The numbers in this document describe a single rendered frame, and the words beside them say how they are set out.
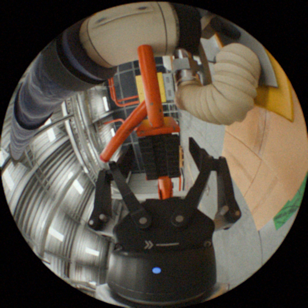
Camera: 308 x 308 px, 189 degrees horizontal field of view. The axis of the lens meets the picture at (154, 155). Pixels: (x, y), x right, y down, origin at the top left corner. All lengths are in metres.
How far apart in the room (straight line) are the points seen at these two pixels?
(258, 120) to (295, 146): 0.16
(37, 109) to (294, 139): 0.56
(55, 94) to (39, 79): 0.06
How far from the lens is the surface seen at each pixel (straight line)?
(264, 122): 0.34
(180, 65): 0.17
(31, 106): 0.30
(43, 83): 0.22
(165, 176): 0.17
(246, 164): 0.99
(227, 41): 0.17
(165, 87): 7.50
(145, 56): 0.15
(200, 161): 0.16
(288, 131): 0.30
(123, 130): 0.17
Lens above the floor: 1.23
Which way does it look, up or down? 6 degrees up
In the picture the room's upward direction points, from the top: 96 degrees counter-clockwise
